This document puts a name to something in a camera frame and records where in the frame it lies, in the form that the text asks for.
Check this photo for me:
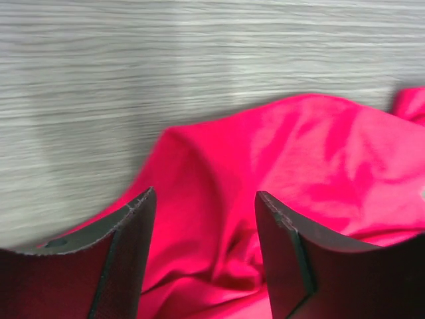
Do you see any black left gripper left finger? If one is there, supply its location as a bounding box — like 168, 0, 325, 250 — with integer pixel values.
1, 188, 156, 319

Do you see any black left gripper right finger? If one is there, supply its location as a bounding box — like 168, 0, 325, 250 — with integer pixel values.
255, 191, 424, 318

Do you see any crimson pink t-shirt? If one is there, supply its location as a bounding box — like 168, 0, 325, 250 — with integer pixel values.
36, 86, 425, 319

